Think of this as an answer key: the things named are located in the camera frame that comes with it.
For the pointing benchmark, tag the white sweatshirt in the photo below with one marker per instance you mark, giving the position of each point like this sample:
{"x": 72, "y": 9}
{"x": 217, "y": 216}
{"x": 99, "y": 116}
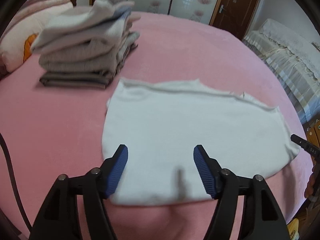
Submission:
{"x": 161, "y": 123}

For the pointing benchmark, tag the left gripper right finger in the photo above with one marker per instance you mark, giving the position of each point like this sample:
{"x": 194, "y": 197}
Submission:
{"x": 209, "y": 171}

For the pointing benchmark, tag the pink cartoon pillow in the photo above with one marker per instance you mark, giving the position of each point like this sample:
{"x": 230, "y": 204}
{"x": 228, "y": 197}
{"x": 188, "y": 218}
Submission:
{"x": 16, "y": 43}

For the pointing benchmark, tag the brown wooden door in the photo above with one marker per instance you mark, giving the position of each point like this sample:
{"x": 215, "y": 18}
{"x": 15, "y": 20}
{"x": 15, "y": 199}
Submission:
{"x": 234, "y": 16}

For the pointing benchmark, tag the lace covered sofa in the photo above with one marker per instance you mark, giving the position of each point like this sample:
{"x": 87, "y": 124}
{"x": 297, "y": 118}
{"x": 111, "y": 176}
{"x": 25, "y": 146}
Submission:
{"x": 293, "y": 60}

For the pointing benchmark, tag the stack of folded clothes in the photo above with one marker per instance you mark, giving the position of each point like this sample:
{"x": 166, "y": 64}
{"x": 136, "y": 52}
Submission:
{"x": 86, "y": 46}

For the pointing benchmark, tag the right hand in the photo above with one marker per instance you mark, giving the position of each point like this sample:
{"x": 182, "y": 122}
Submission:
{"x": 309, "y": 187}

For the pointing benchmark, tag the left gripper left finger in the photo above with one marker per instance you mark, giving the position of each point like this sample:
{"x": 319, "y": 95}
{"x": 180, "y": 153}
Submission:
{"x": 112, "y": 170}

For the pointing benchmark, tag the pink bed blanket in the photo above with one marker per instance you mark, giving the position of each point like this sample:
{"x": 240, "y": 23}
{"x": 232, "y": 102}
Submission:
{"x": 50, "y": 131}

